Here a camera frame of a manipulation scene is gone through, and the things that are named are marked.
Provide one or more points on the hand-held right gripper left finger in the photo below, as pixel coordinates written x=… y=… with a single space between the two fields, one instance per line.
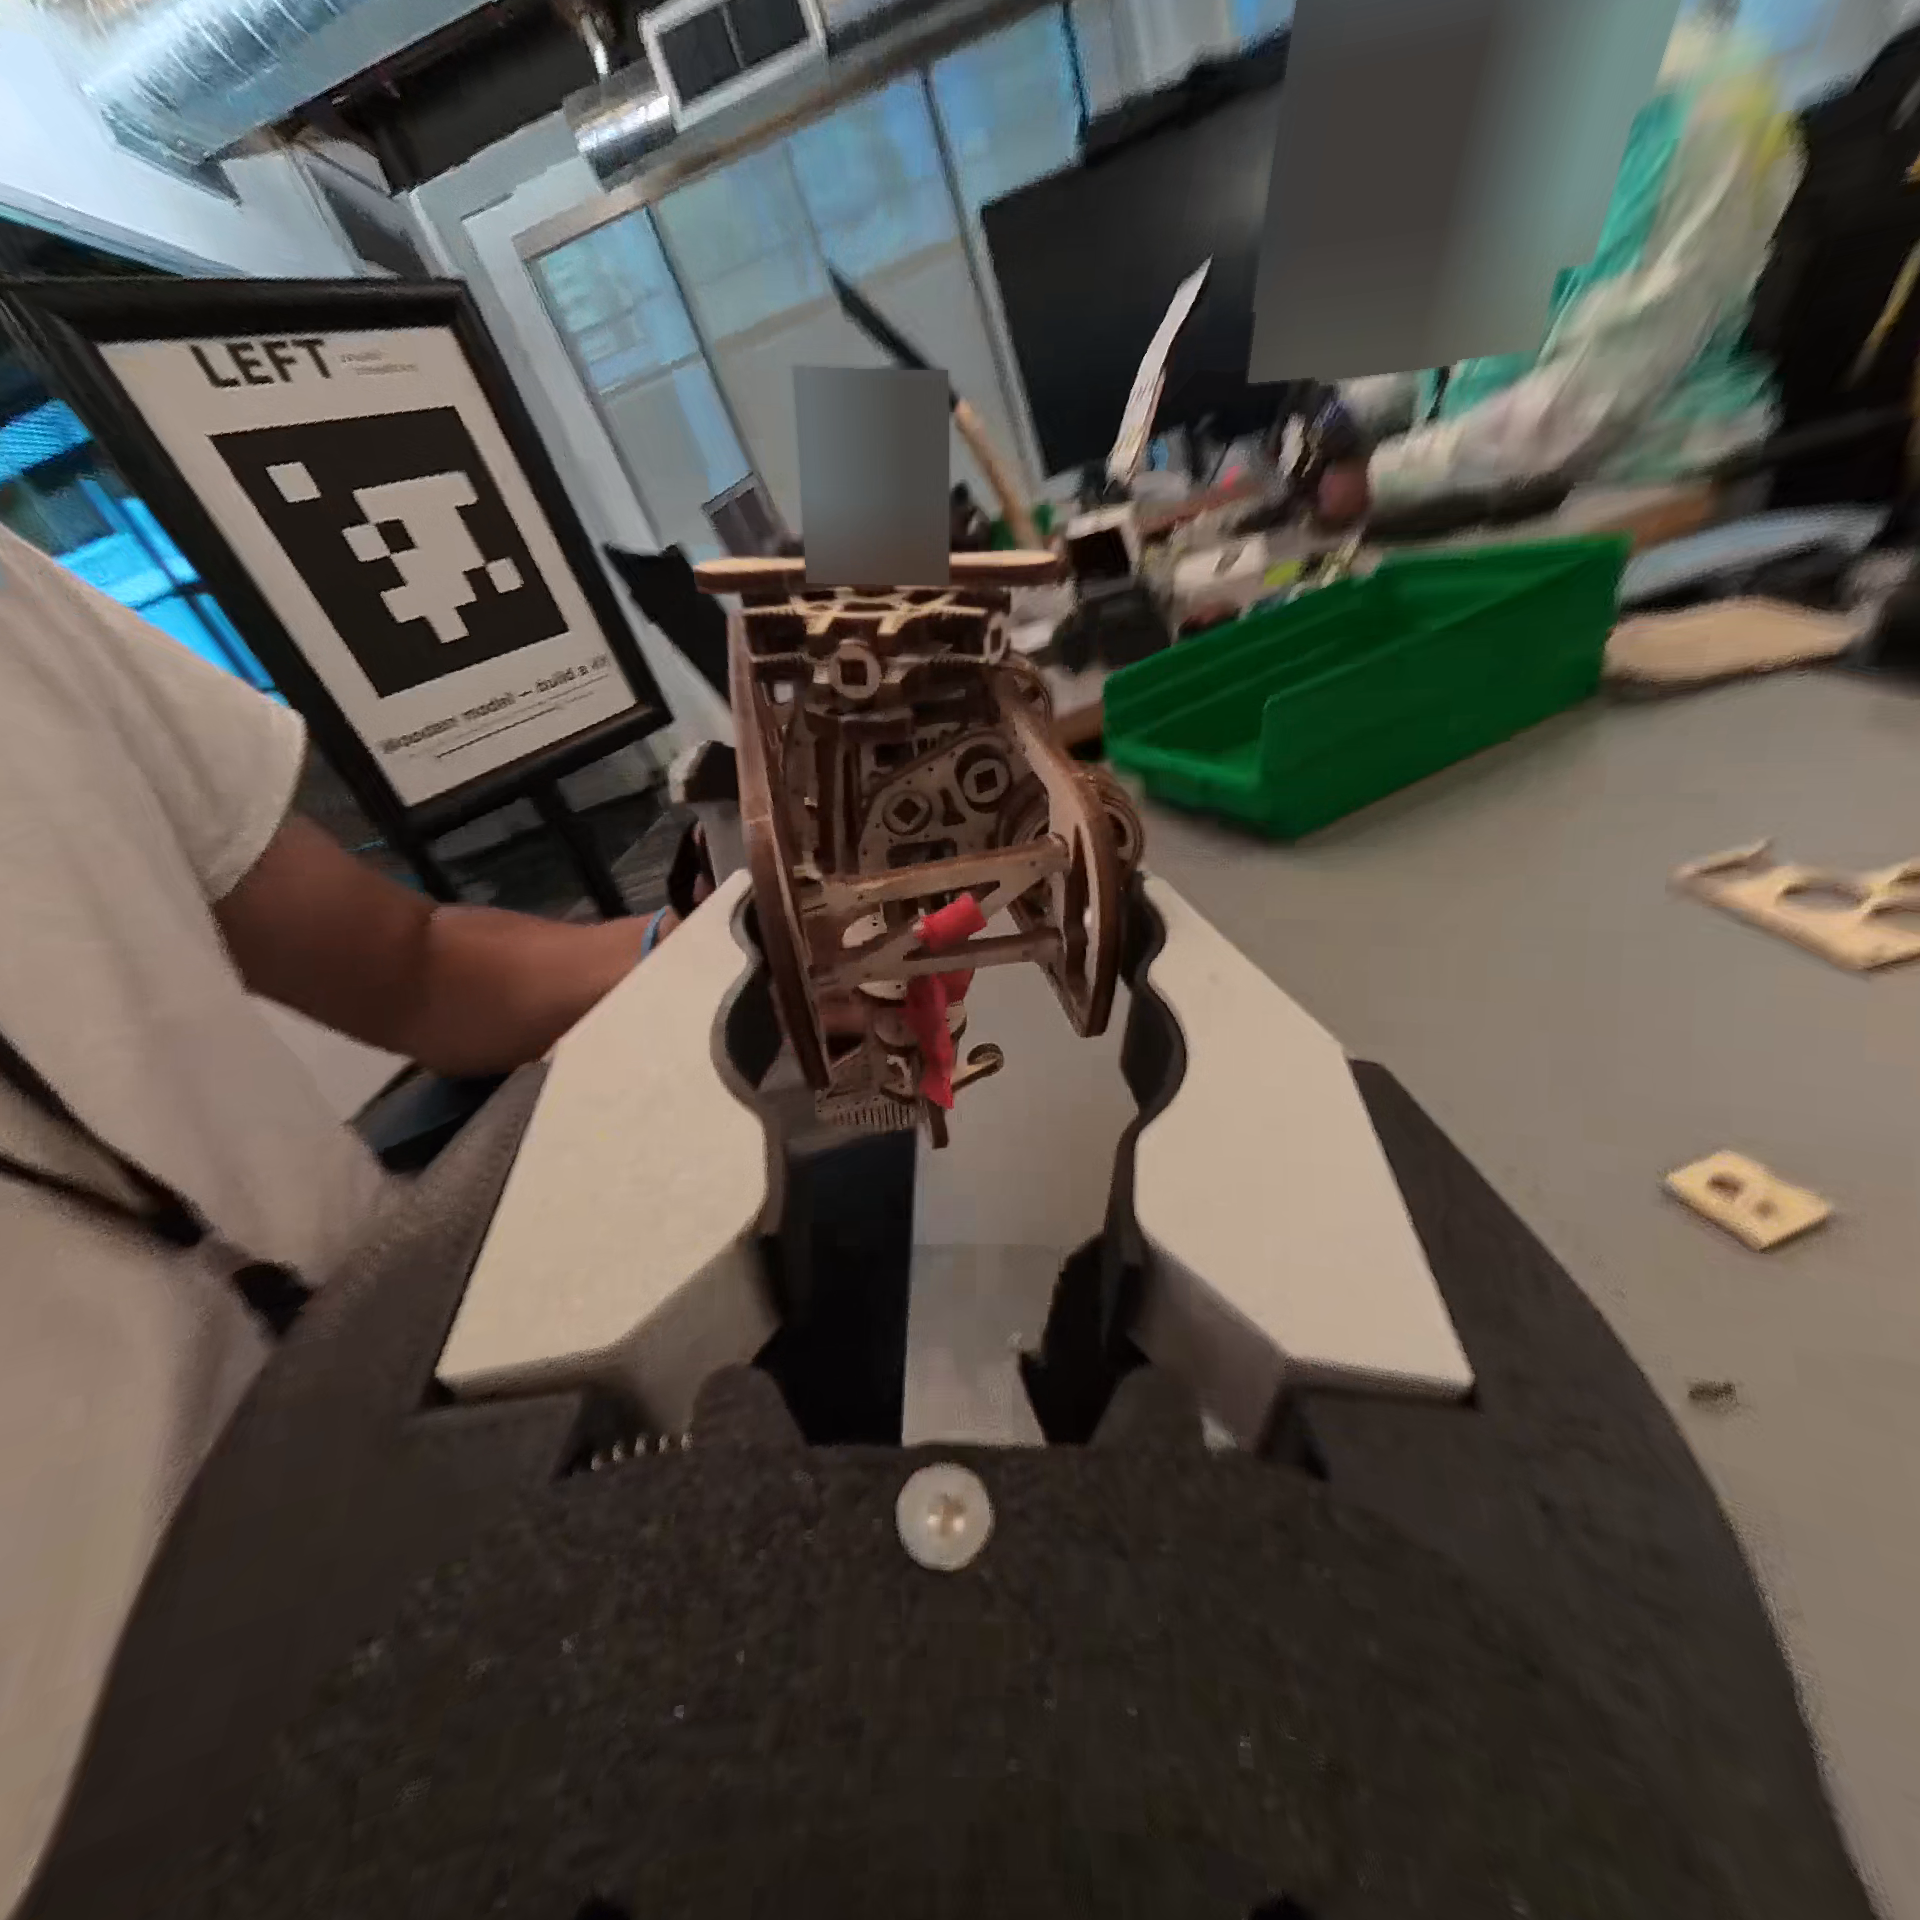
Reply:
x=615 y=1200

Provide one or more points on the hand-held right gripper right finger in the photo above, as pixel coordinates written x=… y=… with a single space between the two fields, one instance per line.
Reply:
x=1291 y=1214

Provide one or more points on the wooden biplane model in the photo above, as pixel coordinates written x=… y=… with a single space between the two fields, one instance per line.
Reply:
x=914 y=780

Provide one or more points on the person's left forearm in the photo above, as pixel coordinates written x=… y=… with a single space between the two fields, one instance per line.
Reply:
x=450 y=975

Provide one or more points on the grey desk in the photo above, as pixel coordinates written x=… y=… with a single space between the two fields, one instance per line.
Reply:
x=1574 y=1051

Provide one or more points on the blue wristband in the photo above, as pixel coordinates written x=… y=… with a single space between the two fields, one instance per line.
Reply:
x=655 y=930

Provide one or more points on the small wooden offcut with holes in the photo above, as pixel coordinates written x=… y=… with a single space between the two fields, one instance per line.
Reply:
x=1749 y=1200

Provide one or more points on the green plastic bin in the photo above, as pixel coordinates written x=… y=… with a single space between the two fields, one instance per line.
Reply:
x=1351 y=705

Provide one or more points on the wooden part sheet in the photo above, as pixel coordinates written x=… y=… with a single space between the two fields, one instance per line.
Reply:
x=1814 y=914

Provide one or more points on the black monitor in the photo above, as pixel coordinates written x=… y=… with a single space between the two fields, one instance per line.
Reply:
x=1110 y=300

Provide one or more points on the beige wooden sheet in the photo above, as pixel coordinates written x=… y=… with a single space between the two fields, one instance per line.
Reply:
x=1724 y=639

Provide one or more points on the white paper tag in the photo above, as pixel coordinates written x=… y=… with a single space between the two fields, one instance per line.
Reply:
x=1162 y=375

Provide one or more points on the silver ventilation duct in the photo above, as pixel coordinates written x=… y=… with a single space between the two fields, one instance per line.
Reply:
x=225 y=74

